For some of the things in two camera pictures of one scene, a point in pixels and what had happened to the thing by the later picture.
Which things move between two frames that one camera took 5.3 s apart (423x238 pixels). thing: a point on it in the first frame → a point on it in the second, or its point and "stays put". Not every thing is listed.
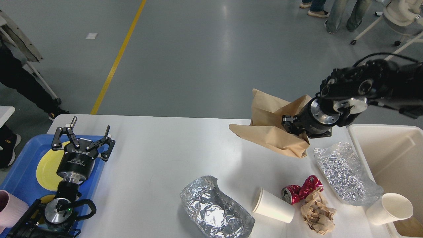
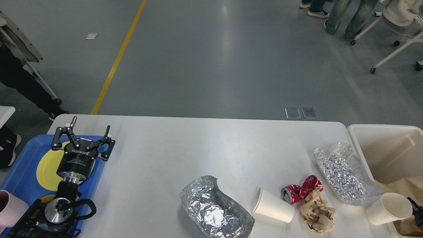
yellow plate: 46,172 stays put
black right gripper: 316,122 → 417,212
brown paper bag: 266,131 → 408,227
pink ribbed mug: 12,209 stays put
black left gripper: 76,165 stays put
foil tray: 213,215 stays put
